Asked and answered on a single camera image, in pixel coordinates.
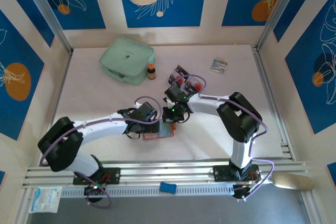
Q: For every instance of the orange card holder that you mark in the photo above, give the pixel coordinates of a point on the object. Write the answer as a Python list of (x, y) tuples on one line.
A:
[(165, 132)]

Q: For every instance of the black vip card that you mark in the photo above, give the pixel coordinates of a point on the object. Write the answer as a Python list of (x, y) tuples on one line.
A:
[(181, 69), (189, 86)]

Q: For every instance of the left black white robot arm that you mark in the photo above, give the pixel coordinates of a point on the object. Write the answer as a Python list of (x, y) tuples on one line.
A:
[(99, 129)]

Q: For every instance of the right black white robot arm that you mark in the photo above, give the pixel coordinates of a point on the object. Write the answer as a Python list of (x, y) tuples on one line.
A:
[(239, 116)]

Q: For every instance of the white card red circle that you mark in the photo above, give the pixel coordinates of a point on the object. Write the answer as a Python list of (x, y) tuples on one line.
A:
[(197, 85)]

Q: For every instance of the brown bottle orange cap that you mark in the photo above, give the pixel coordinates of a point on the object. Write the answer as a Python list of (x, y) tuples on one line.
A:
[(151, 73)]

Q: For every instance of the small printed paper packet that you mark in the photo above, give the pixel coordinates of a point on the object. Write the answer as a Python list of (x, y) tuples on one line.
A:
[(218, 65)]

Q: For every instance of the blue bone-shaped sponge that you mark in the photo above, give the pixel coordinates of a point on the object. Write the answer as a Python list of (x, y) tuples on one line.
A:
[(167, 187)]

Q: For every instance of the mint green zip pouch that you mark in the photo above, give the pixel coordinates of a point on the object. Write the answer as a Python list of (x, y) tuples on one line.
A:
[(126, 56)]

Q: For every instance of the left black controller board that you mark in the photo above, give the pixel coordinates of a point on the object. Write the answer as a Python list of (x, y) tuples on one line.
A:
[(94, 190)]

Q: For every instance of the black controller board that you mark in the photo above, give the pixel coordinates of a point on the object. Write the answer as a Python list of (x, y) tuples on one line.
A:
[(94, 190), (240, 191)]

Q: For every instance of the right black controller board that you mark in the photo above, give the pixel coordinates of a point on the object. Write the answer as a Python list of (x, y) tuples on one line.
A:
[(240, 191)]

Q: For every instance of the white blue gauze packet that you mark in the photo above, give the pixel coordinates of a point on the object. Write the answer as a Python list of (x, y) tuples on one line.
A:
[(44, 199)]

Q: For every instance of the gold oval pad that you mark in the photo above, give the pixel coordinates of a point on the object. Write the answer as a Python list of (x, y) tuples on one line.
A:
[(294, 182)]

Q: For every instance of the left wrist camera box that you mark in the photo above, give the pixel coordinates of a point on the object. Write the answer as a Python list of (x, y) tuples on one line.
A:
[(138, 104)]

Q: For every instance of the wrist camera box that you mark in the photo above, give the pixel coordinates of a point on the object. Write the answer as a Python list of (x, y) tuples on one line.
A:
[(138, 104), (169, 100)]

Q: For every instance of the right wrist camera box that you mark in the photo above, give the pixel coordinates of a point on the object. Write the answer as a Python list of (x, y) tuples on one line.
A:
[(169, 100)]

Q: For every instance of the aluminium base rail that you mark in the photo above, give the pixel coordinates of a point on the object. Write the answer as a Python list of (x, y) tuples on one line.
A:
[(168, 171)]

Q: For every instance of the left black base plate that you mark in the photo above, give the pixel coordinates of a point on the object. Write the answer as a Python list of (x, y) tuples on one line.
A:
[(114, 175)]

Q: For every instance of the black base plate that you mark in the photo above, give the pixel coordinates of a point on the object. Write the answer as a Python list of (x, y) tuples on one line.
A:
[(221, 172), (114, 175)]

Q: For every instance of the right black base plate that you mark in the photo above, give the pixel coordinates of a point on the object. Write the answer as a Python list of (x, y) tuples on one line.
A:
[(221, 172)]

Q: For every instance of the aluminium side rail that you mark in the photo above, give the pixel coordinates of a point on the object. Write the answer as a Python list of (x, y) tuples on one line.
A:
[(261, 66), (63, 77)]

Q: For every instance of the aluminium frame post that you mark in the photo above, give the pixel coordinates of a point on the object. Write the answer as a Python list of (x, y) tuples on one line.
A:
[(47, 11), (278, 11)]

